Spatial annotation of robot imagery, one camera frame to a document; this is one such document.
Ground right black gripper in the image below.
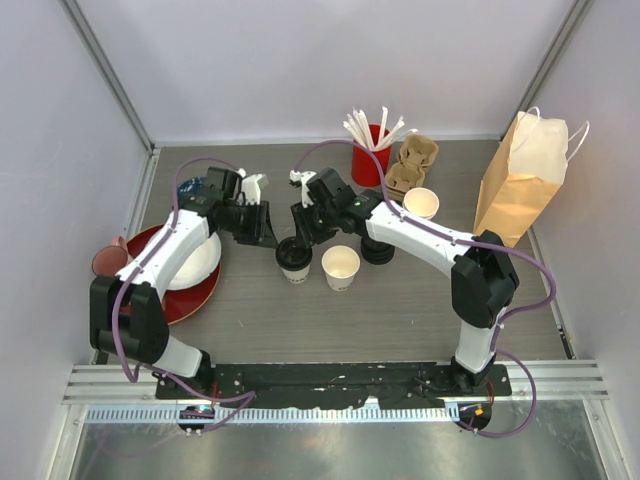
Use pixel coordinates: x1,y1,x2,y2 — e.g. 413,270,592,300
291,198,339,249

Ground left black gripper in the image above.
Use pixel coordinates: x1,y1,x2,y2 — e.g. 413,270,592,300
219,199,279,248

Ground white paper cup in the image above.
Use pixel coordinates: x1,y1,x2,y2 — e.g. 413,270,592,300
280,263,310,284
321,245,361,292

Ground stack of black cup lids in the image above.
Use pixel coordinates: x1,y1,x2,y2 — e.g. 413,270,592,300
360,238,395,265

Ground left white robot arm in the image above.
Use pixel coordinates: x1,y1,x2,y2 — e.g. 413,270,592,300
89,167,278,399

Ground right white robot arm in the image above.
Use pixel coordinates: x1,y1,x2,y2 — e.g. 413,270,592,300
289,168,519,395

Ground red straw holder cup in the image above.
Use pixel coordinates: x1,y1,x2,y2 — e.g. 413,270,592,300
351,143,392,187

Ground white paper plate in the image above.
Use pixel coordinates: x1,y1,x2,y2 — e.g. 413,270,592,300
168,233,222,291

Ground stack of white paper cups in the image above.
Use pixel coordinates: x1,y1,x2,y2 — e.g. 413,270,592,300
402,187,440,220

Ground white wrapped straws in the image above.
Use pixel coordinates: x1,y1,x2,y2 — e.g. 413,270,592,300
342,106,419,152

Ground blue cloth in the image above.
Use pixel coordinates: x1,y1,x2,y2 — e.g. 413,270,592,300
177,177,208,202

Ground brown cardboard cup carrier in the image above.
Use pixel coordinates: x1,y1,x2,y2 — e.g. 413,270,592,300
385,134,439,202

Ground red round plate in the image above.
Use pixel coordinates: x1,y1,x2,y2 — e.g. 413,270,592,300
124,224,222,326

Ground pink plastic cup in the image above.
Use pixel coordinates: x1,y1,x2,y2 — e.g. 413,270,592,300
91,236,132,276

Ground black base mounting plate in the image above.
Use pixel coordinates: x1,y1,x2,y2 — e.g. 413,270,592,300
156,362,512,410

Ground brown paper bag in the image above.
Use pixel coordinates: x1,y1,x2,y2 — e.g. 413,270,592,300
473,106,590,247

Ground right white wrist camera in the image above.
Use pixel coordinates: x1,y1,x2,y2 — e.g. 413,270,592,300
289,170,316,208

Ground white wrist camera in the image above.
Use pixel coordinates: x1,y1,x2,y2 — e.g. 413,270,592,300
237,173,268,205
289,170,316,208

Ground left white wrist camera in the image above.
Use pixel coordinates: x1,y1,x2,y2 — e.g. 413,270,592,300
237,173,268,205

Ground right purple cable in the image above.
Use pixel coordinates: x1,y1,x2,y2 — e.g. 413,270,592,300
294,139,557,439

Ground purple cable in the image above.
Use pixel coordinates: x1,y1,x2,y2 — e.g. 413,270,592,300
294,139,557,439
110,157,259,432

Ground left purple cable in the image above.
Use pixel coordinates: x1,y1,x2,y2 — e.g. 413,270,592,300
110,157,259,432

